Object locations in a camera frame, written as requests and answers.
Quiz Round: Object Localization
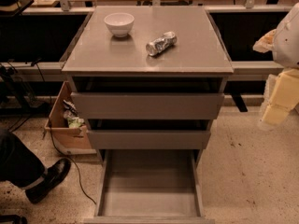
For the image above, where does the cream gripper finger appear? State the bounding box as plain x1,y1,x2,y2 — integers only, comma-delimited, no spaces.
257,104,290,131
253,29,276,53

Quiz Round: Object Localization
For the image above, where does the silver redbull can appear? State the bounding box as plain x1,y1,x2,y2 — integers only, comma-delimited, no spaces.
146,31,177,57

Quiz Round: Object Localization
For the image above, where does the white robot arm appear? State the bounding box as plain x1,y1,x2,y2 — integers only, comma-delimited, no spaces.
253,3,299,131

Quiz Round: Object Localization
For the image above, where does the grey drawer cabinet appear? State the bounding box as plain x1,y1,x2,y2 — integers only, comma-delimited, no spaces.
63,6,233,156

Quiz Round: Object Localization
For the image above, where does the grey open bottom drawer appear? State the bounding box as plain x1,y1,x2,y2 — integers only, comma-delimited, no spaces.
83,148,216,224

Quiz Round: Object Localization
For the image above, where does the grey middle drawer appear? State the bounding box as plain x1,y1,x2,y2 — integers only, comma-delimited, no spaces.
87,131,210,149

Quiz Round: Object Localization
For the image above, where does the grey top drawer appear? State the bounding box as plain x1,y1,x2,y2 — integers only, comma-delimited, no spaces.
71,92,224,119

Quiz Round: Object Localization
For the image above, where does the white ceramic bowl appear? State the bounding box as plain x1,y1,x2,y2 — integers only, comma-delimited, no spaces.
104,13,135,37

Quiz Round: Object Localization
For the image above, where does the crumpled trash in box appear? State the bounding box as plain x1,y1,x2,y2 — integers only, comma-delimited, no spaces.
63,100,84,128

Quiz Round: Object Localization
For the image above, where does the brown cardboard box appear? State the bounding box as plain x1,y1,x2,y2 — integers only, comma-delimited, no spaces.
45,82,95,155

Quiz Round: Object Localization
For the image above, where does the black leather shoe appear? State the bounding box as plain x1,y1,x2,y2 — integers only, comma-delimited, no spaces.
25,158,71,203

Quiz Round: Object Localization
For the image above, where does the long metal workbench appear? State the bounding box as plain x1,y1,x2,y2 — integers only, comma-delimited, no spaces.
0,6,290,82

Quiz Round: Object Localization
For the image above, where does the dark trouser leg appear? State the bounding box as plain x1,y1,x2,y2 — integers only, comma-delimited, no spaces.
0,128,48,189

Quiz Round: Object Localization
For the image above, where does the black floor cable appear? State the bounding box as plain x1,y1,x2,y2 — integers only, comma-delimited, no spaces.
34,63,97,205

